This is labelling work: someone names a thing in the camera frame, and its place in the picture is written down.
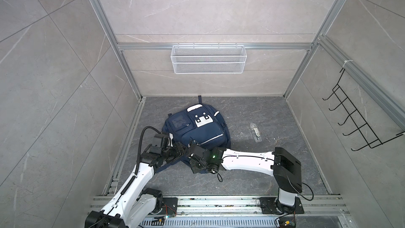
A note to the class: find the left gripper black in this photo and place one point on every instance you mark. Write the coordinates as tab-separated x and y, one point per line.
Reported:
179	150

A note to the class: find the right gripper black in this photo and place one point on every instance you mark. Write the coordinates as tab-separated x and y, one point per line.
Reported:
194	170

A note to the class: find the navy blue student backpack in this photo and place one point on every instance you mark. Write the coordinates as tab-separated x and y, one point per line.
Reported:
201	124

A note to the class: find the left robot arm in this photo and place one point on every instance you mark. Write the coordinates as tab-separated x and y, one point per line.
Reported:
130	205

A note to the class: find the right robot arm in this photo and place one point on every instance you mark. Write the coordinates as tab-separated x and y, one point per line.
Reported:
280	164

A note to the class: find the small clear plastic object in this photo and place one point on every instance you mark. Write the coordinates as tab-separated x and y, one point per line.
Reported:
255	132

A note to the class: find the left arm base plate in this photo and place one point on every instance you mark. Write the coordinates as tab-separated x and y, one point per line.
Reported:
166	206

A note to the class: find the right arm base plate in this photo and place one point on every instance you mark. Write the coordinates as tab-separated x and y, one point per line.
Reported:
271	205

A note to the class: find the white wire mesh basket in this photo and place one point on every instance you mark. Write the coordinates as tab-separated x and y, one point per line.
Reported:
208	59

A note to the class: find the aluminium front rail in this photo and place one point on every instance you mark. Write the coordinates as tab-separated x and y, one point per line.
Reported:
244	211

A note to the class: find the black wire hook rack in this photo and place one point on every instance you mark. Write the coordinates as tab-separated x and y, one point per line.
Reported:
357	119

